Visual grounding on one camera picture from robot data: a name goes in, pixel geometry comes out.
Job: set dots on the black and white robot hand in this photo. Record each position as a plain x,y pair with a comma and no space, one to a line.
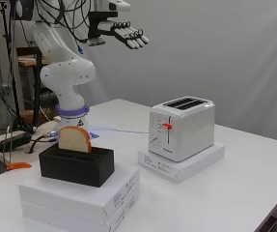
125,32

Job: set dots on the bread slice with orange crust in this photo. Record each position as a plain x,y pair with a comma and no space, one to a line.
73,139

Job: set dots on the white seven-joint robot arm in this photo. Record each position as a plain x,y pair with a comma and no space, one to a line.
67,74

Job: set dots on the white hanging sheet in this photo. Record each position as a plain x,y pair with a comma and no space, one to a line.
208,48

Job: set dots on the wooden shelf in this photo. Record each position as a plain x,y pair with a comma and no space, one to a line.
28,61

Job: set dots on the black tripod stand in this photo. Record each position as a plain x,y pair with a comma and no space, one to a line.
14,80

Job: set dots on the black slotted block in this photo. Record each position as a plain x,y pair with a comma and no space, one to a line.
73,167

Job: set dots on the white flat box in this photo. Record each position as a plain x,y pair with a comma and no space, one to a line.
64,195
48,216
180,170

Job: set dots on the black power adapter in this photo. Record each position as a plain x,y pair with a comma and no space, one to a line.
15,140

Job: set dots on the orange clamp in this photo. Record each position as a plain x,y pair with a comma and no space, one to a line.
17,166

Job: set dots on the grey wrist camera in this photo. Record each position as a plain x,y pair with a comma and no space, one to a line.
95,41

